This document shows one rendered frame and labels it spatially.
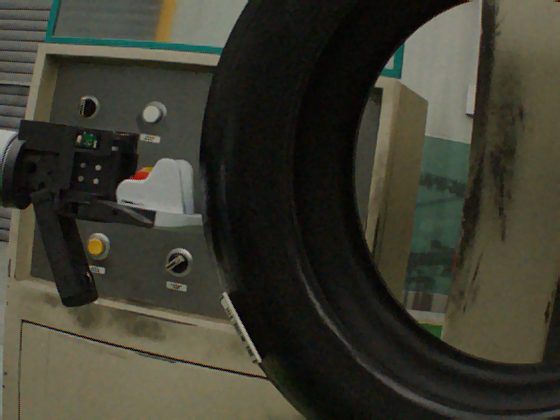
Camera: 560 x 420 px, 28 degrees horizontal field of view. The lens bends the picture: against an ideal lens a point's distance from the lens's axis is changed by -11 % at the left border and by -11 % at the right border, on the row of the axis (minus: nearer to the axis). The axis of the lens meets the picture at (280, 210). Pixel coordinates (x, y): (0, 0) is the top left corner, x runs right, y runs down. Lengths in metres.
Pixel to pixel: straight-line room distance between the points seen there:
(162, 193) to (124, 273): 0.73
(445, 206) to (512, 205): 8.64
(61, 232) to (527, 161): 0.50
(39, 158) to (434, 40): 9.00
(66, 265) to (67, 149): 0.10
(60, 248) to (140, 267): 0.69
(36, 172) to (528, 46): 0.55
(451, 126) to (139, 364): 8.37
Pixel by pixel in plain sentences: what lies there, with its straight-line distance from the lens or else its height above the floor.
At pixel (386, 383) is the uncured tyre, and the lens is 0.92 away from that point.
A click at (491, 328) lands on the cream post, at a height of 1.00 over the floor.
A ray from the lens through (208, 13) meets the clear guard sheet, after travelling 1.73.
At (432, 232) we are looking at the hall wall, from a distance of 9.93.
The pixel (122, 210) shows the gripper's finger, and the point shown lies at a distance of 1.04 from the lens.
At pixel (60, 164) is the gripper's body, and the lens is 1.07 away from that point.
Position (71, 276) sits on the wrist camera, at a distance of 1.09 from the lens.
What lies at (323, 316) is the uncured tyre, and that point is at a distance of 0.92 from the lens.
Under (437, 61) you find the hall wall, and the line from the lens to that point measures 10.02.
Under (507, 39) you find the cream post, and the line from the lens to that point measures 1.29.
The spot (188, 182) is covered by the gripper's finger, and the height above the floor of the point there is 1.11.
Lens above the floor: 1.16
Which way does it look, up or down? 3 degrees down
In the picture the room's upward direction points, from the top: 8 degrees clockwise
